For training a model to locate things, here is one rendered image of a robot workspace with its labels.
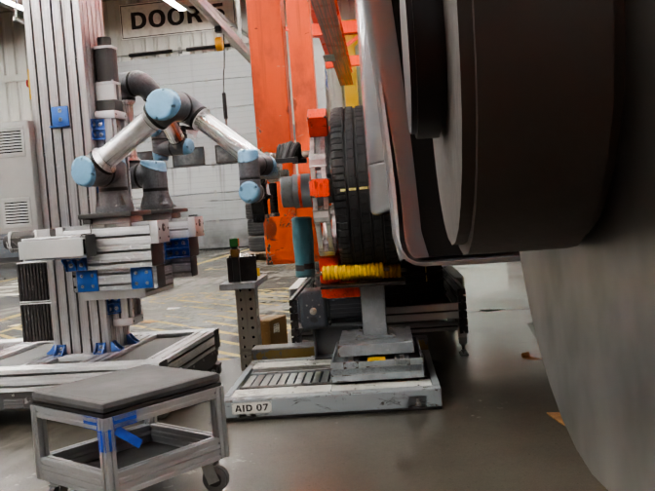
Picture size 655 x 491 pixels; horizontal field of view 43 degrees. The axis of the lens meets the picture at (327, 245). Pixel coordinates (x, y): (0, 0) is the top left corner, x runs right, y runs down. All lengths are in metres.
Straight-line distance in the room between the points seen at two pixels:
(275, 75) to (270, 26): 0.22
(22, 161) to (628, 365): 3.56
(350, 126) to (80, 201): 1.20
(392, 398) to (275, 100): 1.55
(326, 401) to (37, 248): 1.26
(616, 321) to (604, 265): 0.02
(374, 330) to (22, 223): 1.54
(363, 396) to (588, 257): 2.89
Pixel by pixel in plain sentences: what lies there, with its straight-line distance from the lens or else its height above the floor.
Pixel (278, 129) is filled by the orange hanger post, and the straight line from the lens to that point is 3.96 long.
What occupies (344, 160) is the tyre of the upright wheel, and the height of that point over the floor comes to 0.95.
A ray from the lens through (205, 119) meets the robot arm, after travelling 3.25.
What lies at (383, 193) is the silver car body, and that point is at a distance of 2.58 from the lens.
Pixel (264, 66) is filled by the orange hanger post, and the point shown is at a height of 1.44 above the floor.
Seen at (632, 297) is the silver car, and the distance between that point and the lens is 0.26.
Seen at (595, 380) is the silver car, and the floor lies 0.73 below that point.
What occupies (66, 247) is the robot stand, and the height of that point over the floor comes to 0.69.
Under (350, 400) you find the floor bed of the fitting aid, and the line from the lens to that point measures 3.18.
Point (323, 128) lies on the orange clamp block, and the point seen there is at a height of 1.08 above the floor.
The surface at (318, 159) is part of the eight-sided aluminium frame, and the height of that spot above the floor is 0.96.
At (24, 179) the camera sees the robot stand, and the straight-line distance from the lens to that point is 3.75.
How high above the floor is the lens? 0.80
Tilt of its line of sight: 3 degrees down
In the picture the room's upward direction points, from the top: 4 degrees counter-clockwise
